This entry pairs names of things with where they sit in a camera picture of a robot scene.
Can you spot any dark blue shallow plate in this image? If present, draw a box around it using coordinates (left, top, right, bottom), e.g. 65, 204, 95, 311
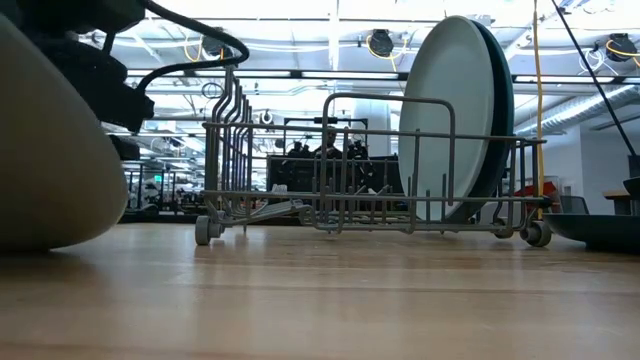
542, 213, 640, 253

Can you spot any beige plate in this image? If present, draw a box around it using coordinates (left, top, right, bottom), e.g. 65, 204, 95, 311
0, 13, 130, 252

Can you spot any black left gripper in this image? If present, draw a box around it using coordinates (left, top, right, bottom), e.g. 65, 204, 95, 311
29, 34, 156, 162

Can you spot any pale grey-green plate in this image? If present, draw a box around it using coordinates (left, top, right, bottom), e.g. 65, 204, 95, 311
398, 14, 496, 222

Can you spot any white pillar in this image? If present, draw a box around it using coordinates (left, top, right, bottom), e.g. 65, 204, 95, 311
352, 97, 392, 157

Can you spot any black workbench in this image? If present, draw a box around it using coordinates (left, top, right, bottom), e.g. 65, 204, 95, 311
266, 153, 401, 211

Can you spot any red box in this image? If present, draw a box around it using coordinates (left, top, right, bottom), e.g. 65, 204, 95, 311
514, 180, 561, 211

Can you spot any grey mesh bin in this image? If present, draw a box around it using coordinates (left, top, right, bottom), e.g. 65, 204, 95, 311
559, 194, 590, 216

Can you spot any grey wire dish rack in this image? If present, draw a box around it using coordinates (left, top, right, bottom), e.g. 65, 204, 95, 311
193, 64, 554, 249

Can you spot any small wooden desk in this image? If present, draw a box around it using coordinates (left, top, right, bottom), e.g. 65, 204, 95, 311
602, 188, 635, 216

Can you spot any thick black cable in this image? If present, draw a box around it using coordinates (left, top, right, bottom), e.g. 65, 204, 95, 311
549, 0, 639, 161

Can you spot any person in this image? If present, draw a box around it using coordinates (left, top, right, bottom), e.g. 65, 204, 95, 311
312, 127, 351, 161

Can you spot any black ceiling cable reel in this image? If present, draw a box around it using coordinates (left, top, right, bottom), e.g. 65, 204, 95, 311
605, 32, 640, 63
202, 34, 234, 59
367, 28, 396, 59

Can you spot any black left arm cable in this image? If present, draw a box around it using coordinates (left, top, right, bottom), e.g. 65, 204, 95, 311
134, 0, 251, 94

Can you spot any yellow cable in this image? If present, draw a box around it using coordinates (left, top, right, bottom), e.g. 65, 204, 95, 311
531, 0, 546, 221

